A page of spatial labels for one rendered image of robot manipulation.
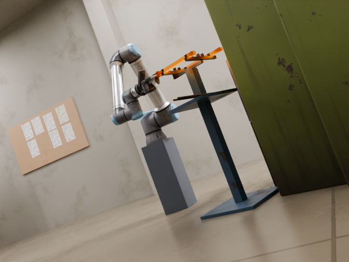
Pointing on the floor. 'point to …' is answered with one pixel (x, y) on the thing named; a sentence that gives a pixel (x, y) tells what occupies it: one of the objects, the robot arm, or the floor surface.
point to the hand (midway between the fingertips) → (157, 74)
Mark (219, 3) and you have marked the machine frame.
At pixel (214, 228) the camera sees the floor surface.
